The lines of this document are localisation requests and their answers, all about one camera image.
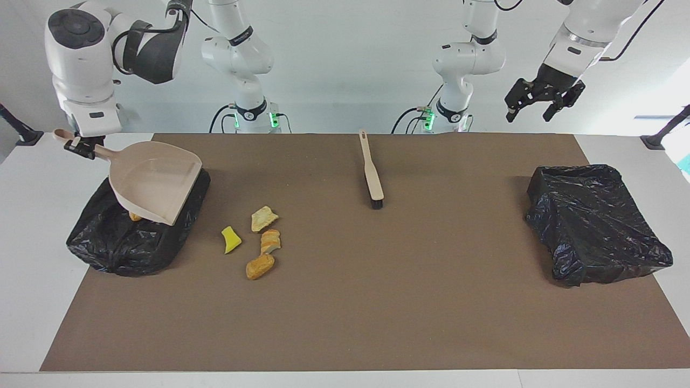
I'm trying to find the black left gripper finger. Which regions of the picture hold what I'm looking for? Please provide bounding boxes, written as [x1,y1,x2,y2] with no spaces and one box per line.
[543,83,586,122]
[505,78,537,123]

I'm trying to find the pale toast bread piece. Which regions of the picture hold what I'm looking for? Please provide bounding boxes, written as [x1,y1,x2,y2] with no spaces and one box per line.
[251,205,279,233]

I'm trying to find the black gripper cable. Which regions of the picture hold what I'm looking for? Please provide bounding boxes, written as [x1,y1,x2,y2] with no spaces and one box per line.
[111,0,217,76]
[598,0,665,61]

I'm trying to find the black arm base cable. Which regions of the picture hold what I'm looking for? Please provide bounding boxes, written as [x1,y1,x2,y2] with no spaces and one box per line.
[209,105,238,134]
[391,84,445,134]

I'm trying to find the beige plastic dustpan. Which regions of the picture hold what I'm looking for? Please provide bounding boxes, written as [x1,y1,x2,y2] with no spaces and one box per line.
[52,128,203,226]

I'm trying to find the beige hand brush black bristles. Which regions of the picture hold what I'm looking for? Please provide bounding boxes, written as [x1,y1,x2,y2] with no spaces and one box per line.
[359,129,385,210]

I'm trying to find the black left arm base cable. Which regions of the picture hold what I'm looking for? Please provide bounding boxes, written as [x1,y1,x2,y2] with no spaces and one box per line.
[391,84,445,134]

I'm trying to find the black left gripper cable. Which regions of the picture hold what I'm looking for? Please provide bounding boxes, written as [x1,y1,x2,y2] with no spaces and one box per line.
[598,0,665,61]

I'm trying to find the black right arm base cable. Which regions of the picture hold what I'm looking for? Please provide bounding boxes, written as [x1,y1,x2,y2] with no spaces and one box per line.
[209,105,238,134]

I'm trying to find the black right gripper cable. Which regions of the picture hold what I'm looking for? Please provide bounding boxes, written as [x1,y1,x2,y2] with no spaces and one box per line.
[111,0,217,76]

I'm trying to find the brown bread roll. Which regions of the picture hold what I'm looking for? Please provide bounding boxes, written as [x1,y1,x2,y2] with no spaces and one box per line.
[246,254,275,280]

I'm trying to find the striped orange croissant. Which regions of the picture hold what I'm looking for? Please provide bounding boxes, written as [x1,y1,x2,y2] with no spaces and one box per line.
[260,229,282,255]

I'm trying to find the black bag lined bin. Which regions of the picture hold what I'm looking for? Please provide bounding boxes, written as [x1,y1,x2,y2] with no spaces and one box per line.
[525,164,674,287]
[66,153,211,278]

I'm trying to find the brown table mat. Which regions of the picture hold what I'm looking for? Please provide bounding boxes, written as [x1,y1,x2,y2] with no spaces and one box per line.
[39,133,690,372]

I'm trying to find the black camera stand clamp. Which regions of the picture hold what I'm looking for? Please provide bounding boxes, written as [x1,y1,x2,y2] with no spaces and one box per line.
[0,103,44,147]
[640,105,690,150]

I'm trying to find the small yellow sponge piece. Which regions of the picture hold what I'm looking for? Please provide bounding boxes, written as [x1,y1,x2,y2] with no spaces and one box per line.
[221,226,243,254]

